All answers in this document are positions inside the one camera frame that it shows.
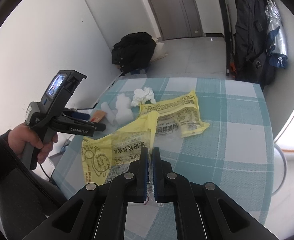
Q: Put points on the white foam strip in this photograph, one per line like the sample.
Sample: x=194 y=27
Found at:
x=109 y=111

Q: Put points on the black sliding door frame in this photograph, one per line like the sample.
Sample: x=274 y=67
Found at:
x=225 y=30

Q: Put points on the black jacket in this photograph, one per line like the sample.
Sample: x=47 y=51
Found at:
x=134 y=52

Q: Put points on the grey door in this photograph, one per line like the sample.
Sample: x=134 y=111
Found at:
x=177 y=10

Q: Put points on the white foam chunk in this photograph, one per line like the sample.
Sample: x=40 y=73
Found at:
x=124 y=110

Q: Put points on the crumpled white tissue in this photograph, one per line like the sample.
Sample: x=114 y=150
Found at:
x=143 y=96

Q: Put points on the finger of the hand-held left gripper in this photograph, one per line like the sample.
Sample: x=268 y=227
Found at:
x=92 y=126
x=79 y=115

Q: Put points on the yellow wrapper with barcode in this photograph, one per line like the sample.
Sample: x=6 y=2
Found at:
x=177 y=112

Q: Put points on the black backpack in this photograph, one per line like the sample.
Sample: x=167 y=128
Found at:
x=251 y=35

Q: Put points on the person's dark clothing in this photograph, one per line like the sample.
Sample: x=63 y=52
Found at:
x=19 y=205

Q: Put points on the orange tool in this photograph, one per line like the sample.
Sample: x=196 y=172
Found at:
x=232 y=67

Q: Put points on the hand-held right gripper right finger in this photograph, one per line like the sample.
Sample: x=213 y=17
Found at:
x=172 y=185

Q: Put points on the white tote bag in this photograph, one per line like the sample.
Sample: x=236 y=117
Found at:
x=159 y=50

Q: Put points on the teal checked tablecloth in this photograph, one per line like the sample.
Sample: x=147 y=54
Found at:
x=236 y=130

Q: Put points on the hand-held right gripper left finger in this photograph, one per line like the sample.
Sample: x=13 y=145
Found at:
x=127 y=185

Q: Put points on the silver folded umbrella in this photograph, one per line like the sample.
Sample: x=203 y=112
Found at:
x=276 y=37

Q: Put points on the person's left hand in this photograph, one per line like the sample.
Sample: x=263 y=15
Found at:
x=19 y=137

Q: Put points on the brown heart-print sachet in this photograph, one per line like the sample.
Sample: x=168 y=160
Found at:
x=98 y=117

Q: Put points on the yellow wrapper with line drawing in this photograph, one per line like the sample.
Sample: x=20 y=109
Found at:
x=122 y=145

